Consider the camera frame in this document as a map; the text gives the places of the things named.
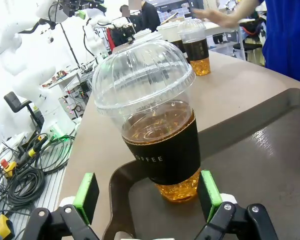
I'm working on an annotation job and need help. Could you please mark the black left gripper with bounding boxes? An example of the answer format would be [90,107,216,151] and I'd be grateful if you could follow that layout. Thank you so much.
[60,0,108,20]

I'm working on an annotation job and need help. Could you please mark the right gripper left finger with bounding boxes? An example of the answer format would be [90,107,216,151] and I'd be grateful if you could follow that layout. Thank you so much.
[21,172,102,240]

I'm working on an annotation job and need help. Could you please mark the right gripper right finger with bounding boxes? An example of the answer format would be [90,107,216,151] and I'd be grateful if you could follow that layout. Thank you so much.
[193,169,278,240]

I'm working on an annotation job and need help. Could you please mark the iced coffee cup dome lid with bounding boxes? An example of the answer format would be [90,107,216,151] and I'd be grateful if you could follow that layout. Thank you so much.
[91,39,202,203]
[176,18,212,77]

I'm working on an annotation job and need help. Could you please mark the person's right forearm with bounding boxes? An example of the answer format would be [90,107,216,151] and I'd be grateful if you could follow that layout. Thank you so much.
[233,0,266,26]

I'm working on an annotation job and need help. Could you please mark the dark grey plastic tray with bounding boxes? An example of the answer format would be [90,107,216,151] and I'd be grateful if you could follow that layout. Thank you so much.
[101,87,300,240]

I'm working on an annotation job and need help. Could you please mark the person's right hand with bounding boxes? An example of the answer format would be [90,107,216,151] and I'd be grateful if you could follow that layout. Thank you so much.
[191,8,239,29]

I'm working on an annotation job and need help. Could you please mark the bystander in black top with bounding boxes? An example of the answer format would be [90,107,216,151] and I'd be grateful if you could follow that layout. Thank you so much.
[109,4,142,47]

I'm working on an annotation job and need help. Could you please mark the black tripod pole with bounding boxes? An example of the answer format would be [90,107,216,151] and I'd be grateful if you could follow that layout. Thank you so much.
[60,23,81,69]

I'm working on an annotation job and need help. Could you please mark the bystander in black jacket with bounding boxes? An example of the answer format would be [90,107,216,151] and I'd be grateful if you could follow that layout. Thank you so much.
[139,0,162,34]

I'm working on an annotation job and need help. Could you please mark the white paper cup black sleeve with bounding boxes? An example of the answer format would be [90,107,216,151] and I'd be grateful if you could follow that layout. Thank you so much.
[156,21,191,63]

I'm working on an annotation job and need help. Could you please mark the yellow emergency stop box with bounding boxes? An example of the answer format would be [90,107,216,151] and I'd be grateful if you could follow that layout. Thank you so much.
[0,158,18,179]
[0,213,15,240]

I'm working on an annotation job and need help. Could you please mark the electronics control box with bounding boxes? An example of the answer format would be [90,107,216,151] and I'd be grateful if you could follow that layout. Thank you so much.
[58,82,92,121]

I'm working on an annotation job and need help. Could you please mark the black office chair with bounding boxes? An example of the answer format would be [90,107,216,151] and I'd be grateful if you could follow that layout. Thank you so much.
[3,91,45,132]

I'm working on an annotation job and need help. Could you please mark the white background table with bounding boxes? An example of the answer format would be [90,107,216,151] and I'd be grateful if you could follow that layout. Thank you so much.
[204,21,249,61]

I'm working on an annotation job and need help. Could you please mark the black stool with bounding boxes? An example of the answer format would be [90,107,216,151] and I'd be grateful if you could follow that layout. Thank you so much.
[232,42,264,64]

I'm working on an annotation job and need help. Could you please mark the person in blue shirt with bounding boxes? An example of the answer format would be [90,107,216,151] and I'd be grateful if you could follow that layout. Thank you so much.
[239,0,300,86]

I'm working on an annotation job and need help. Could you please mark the black coiled cables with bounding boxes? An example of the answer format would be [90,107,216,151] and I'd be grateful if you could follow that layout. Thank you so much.
[0,159,69,240]

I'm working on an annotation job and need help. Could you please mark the green cable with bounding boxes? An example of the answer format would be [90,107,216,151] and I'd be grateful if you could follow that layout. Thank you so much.
[36,134,76,174]

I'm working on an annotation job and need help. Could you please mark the coiled black cable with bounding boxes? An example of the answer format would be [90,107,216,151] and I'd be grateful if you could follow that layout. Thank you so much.
[6,168,46,207]

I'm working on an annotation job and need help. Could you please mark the yellow black cable connector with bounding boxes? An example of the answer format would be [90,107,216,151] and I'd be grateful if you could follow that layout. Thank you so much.
[26,136,49,158]

